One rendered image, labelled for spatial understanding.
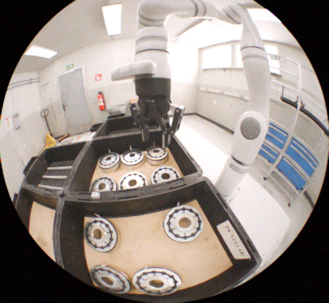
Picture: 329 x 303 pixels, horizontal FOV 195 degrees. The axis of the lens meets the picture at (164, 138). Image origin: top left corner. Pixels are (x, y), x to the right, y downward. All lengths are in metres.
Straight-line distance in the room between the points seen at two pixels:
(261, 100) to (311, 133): 2.51
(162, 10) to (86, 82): 3.29
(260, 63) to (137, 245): 0.55
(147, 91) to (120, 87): 3.01
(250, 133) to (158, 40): 0.29
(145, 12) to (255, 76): 0.29
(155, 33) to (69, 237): 0.47
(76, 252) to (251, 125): 0.55
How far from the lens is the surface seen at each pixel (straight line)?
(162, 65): 0.18
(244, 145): 0.31
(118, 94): 3.19
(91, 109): 3.43
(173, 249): 0.30
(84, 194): 0.29
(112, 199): 0.24
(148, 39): 0.20
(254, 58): 0.32
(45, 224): 0.55
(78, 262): 0.36
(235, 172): 0.36
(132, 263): 0.32
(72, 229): 0.34
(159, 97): 0.19
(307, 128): 2.76
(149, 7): 0.23
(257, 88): 0.34
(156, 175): 0.33
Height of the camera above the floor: 1.13
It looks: 31 degrees down
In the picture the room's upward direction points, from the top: straight up
